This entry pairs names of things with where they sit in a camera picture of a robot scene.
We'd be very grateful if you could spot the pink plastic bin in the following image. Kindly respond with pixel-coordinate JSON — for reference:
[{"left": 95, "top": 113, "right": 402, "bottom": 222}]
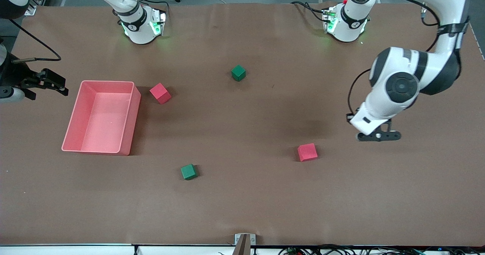
[{"left": 61, "top": 80, "right": 141, "bottom": 156}]

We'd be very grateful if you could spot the pink-red cube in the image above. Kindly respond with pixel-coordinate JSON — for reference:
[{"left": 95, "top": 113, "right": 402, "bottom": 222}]
[
  {"left": 297, "top": 143, "right": 318, "bottom": 162},
  {"left": 149, "top": 83, "right": 172, "bottom": 105}
]

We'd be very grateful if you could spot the green cube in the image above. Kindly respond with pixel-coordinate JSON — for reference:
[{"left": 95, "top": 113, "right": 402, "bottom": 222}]
[
  {"left": 231, "top": 65, "right": 247, "bottom": 82},
  {"left": 180, "top": 164, "right": 198, "bottom": 181}
]

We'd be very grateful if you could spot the brown table cover sheet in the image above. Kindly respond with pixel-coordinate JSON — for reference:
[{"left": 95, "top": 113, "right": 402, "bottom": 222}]
[{"left": 0, "top": 3, "right": 485, "bottom": 247}]

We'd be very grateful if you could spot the black right arm base cable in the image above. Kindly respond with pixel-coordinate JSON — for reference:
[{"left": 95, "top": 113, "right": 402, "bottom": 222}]
[{"left": 135, "top": 0, "right": 171, "bottom": 11}]

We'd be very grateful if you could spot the black arm base cable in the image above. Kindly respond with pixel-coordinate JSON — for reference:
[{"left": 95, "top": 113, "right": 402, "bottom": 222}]
[
  {"left": 135, "top": 0, "right": 171, "bottom": 11},
  {"left": 291, "top": 1, "right": 326, "bottom": 22}
]

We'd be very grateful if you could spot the tangled cable bundle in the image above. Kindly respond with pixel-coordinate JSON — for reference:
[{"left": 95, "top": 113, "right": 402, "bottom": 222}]
[{"left": 278, "top": 244, "right": 485, "bottom": 255}]

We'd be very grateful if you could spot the black left arm base cable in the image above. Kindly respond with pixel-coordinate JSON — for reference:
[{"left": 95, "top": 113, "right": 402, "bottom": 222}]
[{"left": 291, "top": 1, "right": 326, "bottom": 22}]

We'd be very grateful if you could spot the white table edge rail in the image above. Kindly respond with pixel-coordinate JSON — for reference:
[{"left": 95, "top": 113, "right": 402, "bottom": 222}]
[{"left": 0, "top": 244, "right": 485, "bottom": 255}]

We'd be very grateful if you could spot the metal mounting bracket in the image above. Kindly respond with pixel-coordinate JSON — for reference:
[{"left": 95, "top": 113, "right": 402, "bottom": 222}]
[{"left": 235, "top": 234, "right": 257, "bottom": 246}]

